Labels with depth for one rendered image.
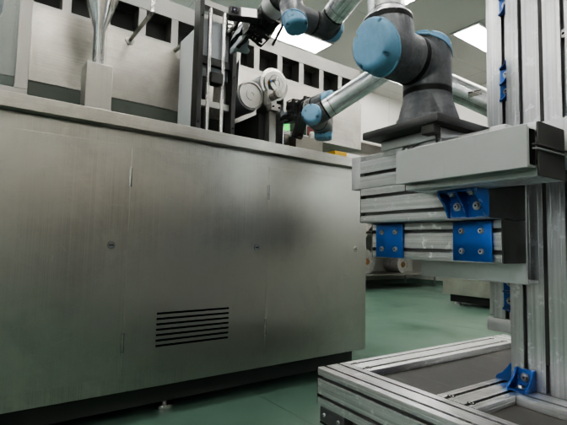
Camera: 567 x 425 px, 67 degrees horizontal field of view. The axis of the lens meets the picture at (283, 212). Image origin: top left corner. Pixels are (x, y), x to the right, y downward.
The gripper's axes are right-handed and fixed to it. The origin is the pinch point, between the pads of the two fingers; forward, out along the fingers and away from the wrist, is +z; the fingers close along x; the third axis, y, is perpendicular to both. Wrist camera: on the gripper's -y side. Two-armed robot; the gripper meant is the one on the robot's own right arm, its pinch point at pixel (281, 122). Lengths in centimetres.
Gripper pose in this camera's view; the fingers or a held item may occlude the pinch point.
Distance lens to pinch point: 200.7
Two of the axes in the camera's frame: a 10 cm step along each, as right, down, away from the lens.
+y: 0.2, -10.0, 0.8
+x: -8.1, -0.6, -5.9
